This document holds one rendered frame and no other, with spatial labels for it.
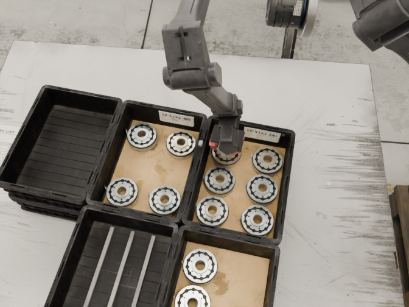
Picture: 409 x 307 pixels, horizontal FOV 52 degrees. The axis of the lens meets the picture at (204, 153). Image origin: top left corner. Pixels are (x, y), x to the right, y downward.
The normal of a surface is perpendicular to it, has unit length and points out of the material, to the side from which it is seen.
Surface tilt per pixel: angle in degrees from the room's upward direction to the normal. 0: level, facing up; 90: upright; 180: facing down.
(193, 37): 56
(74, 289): 0
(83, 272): 0
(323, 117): 0
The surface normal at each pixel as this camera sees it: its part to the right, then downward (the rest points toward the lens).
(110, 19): 0.00, -0.49
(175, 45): -0.19, 0.42
